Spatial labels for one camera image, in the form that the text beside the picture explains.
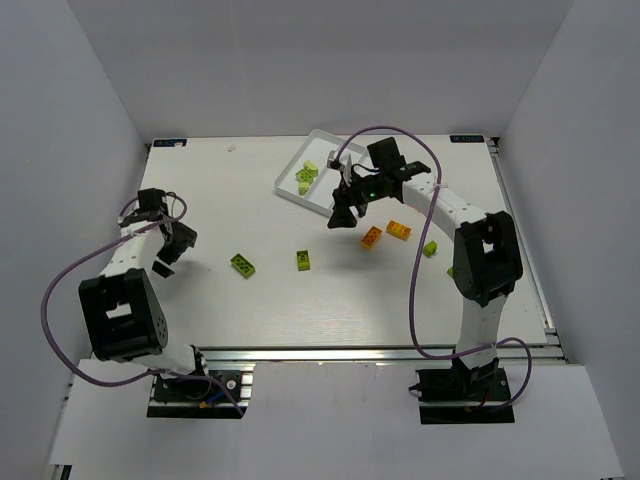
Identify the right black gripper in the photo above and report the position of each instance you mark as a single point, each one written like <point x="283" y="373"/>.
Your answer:
<point x="349" y="195"/>

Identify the white divided tray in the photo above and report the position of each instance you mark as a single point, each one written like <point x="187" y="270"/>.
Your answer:
<point x="315" y="148"/>

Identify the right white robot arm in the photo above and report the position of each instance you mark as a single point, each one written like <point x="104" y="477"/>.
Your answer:
<point x="486" y="261"/>

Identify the right blue table label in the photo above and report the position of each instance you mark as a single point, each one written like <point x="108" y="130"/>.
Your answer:
<point x="462" y="138"/>

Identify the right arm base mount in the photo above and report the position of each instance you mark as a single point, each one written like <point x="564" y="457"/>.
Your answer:
<point x="444" y="399"/>

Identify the left blue table label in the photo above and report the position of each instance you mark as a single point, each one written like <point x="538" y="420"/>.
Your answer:
<point x="169" y="143"/>

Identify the pale green lego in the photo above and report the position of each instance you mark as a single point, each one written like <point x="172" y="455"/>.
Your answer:
<point x="303" y="188"/>

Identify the orange lego right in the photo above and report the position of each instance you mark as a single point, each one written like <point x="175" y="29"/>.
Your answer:
<point x="398" y="230"/>

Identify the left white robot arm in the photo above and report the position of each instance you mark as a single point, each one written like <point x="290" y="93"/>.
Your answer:
<point x="123" y="315"/>

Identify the long green lego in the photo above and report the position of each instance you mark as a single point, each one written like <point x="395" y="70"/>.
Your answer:
<point x="242" y="265"/>

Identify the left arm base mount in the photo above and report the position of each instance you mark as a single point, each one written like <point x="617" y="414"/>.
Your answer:
<point x="173" y="398"/>

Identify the blue table label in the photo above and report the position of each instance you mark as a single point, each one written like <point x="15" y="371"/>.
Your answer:
<point x="462" y="138"/>
<point x="169" y="143"/>

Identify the orange lego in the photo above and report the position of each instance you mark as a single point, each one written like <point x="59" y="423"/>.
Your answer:
<point x="371" y="237"/>
<point x="398" y="230"/>

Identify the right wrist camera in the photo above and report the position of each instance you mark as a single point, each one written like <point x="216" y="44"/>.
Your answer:
<point x="341" y="164"/>

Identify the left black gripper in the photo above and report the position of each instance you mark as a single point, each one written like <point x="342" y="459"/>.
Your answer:
<point x="172" y="247"/>

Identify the orange lego left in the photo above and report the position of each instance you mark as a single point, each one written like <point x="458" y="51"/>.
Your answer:
<point x="371" y="237"/>

